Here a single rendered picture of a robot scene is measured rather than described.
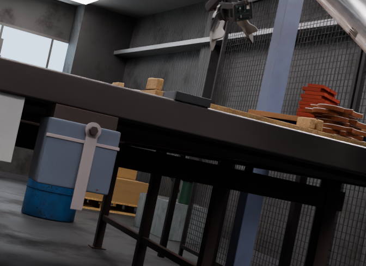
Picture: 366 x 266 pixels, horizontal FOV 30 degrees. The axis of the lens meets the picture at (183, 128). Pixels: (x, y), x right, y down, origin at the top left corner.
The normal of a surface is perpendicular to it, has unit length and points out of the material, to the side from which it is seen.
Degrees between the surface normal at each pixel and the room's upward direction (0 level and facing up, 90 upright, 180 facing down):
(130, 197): 90
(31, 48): 90
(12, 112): 90
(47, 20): 90
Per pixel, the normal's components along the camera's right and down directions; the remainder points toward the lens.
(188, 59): -0.87, -0.21
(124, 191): 0.56, 0.07
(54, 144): 0.37, 0.03
